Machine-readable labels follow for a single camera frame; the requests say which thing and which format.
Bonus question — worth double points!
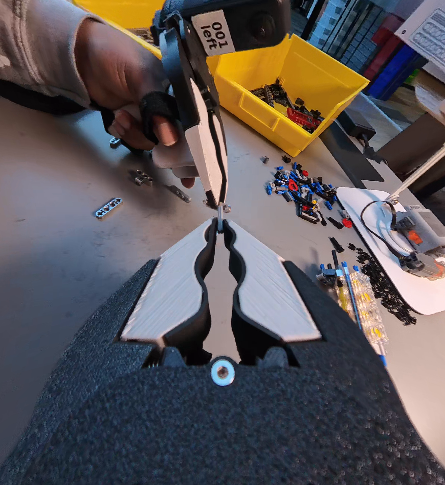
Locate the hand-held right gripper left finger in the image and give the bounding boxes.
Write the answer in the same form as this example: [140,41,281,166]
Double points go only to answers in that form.
[120,218,218,366]

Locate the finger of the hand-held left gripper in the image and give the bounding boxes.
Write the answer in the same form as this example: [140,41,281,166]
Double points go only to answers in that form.
[210,111,229,206]
[151,80,224,208]

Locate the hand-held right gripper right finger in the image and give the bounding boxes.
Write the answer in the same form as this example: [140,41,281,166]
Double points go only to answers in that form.
[223,220,322,366]

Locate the yellow bin with red panels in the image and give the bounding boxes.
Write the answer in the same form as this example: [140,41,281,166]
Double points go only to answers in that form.
[207,33,370,158]

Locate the person's left forearm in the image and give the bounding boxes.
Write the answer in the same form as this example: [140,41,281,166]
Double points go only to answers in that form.
[0,0,94,108]

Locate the grey desk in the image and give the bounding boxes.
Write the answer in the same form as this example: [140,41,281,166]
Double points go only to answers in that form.
[0,87,445,482]

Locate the person's left hand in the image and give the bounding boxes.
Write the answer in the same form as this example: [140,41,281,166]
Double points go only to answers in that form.
[75,19,197,190]

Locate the heap of dark building pieces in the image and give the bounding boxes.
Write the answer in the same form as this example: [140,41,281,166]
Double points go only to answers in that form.
[250,78,325,134]

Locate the transparent engine block assembly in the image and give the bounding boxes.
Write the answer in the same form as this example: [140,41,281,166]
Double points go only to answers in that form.
[315,250,389,369]

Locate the stack of grey crates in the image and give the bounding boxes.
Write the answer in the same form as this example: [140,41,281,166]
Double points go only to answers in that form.
[308,0,383,66]

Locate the pile of small coloured connectors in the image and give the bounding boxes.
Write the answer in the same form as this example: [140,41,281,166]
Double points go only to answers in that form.
[266,162,338,224]

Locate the pile of small black pins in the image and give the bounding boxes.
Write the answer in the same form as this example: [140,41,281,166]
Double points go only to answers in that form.
[347,243,417,327]

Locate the scattered chrome beams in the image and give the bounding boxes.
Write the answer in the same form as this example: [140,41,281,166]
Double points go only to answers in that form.
[95,137,191,220]

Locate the far left yellow bin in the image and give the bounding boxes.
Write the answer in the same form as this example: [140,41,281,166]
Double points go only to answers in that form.
[128,27,155,43]

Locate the stack of red crates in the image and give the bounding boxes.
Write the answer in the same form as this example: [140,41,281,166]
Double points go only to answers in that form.
[363,15,406,81]

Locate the black power adapter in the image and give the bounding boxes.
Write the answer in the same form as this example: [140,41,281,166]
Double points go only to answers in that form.
[338,110,377,139]

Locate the blue crate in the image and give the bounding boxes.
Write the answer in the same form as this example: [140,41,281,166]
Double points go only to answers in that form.
[367,45,425,102]

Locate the wooden book stand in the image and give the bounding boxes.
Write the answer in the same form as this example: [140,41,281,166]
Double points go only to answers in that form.
[336,81,445,316]

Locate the grey motor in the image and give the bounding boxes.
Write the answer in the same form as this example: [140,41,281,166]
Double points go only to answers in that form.
[400,252,445,282]

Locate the grey battery box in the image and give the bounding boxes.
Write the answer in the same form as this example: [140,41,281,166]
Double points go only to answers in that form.
[393,206,445,255]

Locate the black mesh pad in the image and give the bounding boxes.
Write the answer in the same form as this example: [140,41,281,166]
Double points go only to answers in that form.
[0,80,94,116]

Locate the instruction booklet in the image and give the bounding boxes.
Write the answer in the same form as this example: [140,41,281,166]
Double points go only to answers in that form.
[395,0,445,81]

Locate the black motor cable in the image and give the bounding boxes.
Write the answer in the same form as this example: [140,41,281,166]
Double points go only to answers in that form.
[360,200,413,263]

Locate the black adapter cable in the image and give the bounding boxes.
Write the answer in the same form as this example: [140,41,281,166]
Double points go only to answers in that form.
[359,134,389,166]

